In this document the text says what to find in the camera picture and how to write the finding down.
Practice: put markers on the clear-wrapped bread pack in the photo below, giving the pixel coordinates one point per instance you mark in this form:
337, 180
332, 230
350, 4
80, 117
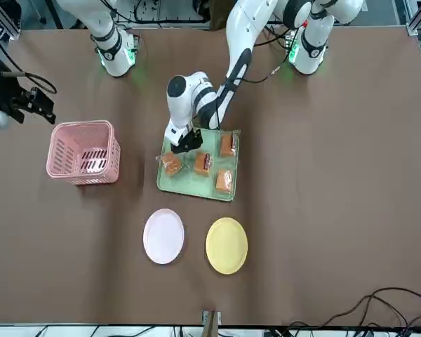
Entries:
171, 164
227, 145
224, 180
200, 166

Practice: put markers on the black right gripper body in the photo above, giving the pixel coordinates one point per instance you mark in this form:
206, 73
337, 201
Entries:
7, 91

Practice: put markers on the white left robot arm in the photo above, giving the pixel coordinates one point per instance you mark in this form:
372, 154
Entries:
245, 28

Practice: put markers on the round yellow plate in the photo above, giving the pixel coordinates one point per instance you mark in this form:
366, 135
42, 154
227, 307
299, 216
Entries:
226, 245

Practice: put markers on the aluminium post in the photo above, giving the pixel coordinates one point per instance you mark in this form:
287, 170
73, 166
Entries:
211, 323

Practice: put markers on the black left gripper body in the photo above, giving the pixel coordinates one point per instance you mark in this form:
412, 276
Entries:
191, 140

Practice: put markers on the green plastic tray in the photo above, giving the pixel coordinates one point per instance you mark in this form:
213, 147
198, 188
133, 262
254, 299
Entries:
182, 186

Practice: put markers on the round white plate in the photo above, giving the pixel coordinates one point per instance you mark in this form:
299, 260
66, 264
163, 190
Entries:
163, 237

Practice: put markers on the small pink slotted basket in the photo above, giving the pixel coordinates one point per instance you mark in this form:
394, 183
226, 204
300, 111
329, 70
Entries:
63, 140

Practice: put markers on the person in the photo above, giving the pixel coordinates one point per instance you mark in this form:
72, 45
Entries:
219, 17

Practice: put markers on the aluminium frame rail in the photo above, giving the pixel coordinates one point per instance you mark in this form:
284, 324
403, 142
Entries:
415, 21

